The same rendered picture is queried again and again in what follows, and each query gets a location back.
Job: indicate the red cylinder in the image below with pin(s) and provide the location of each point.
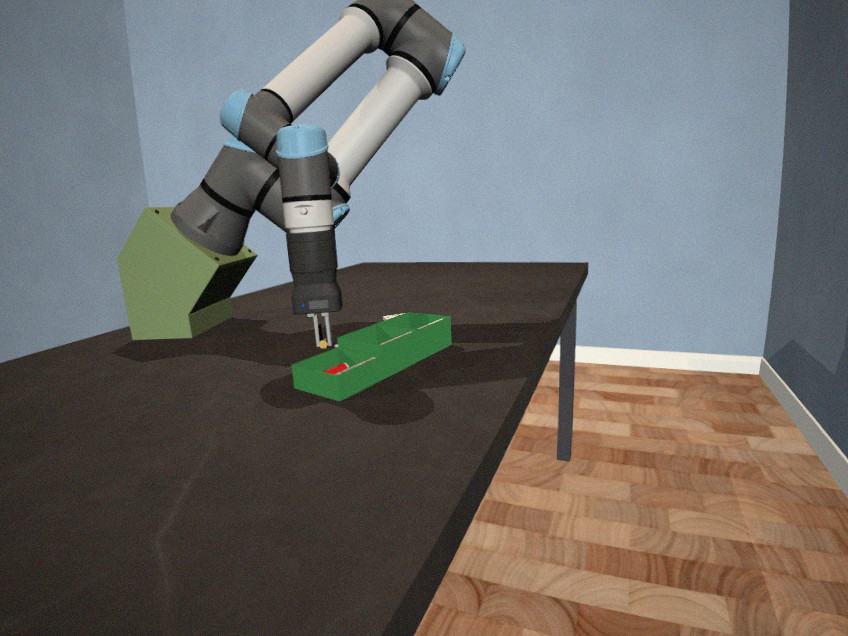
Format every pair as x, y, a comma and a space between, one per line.
337, 368

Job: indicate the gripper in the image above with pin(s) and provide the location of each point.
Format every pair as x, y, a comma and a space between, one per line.
313, 262

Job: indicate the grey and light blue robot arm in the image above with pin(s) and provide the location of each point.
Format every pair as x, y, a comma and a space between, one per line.
423, 55

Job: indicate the green rack of bins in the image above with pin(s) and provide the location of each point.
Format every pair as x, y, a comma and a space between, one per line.
373, 353

